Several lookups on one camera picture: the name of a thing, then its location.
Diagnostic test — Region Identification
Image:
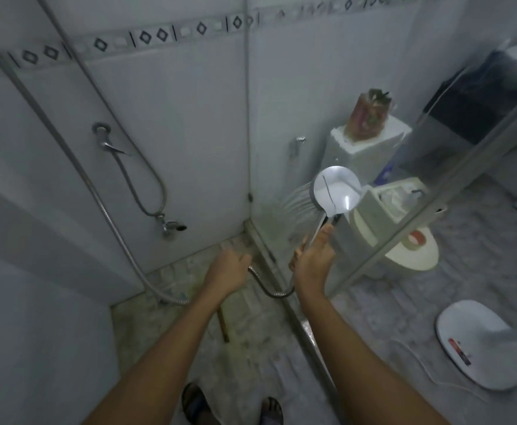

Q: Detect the white toilet lid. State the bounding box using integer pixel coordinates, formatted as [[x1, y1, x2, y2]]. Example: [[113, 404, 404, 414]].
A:
[[436, 300, 517, 391]]

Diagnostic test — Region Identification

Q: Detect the clear plastic bag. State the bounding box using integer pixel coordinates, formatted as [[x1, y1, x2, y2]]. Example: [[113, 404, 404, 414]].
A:
[[379, 187, 424, 214]]

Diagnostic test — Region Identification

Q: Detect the looped silver hose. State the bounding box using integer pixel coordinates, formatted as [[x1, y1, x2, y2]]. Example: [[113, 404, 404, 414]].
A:
[[35, 0, 168, 217]]

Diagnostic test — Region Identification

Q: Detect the wooden stick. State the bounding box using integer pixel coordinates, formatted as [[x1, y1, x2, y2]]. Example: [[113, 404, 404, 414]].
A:
[[217, 305, 231, 343]]

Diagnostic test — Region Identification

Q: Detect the glass shower partition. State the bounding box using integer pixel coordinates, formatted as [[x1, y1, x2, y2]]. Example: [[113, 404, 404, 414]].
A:
[[241, 0, 517, 425]]

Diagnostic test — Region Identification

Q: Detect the white cord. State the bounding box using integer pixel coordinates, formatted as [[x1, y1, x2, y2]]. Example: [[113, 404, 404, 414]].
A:
[[390, 338, 491, 404]]

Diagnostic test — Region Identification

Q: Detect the tape roll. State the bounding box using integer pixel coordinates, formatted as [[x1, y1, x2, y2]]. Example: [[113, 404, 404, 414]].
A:
[[402, 230, 428, 250]]

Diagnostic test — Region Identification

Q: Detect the person's right forearm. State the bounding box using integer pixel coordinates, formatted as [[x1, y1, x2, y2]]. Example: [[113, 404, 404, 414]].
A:
[[294, 287, 451, 425]]

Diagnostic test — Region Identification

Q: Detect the person's left hand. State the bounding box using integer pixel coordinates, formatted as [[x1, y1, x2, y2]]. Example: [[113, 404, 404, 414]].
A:
[[203, 249, 254, 300]]

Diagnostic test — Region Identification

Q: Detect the chrome wall valve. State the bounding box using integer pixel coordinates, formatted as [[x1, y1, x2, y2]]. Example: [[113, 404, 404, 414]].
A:
[[91, 122, 132, 156]]

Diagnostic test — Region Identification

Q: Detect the chrome wall faucet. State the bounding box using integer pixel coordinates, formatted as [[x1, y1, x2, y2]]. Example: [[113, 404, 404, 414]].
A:
[[156, 212, 188, 238]]

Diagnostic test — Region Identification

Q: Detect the silver shower hose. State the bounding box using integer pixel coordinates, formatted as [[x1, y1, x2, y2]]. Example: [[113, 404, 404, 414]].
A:
[[0, 17, 297, 306]]

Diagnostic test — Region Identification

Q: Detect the silver shower head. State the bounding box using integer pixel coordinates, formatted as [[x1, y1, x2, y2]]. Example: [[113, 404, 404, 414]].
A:
[[305, 166, 364, 254]]

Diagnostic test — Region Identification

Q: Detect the person's right hand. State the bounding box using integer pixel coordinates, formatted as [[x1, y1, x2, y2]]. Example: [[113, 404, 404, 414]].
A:
[[289, 225, 337, 301]]

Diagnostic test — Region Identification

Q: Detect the person's left forearm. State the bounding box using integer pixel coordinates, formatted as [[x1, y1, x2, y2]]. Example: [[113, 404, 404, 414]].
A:
[[79, 285, 237, 425]]

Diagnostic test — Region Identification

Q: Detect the white toilet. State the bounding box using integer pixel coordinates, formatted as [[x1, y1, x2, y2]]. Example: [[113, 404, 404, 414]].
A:
[[327, 115, 441, 281]]

